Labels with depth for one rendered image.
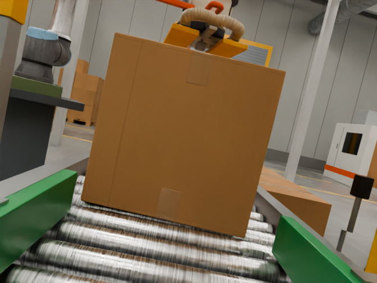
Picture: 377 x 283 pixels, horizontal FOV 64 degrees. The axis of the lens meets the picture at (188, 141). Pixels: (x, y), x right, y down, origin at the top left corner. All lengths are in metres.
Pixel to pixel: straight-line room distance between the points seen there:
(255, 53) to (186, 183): 10.98
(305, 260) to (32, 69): 1.55
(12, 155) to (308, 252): 1.51
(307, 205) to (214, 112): 1.02
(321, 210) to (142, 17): 10.45
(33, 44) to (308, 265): 1.60
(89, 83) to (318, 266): 8.24
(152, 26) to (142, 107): 10.75
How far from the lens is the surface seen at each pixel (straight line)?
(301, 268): 0.59
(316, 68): 4.91
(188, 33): 1.15
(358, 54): 13.42
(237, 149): 0.71
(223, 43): 1.17
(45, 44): 1.80
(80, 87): 8.62
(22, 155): 1.78
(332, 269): 0.51
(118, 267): 0.54
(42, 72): 1.79
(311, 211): 1.64
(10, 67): 0.89
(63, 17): 2.00
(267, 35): 12.01
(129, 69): 0.72
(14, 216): 0.44
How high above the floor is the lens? 0.79
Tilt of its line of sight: 4 degrees down
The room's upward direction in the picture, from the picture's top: 13 degrees clockwise
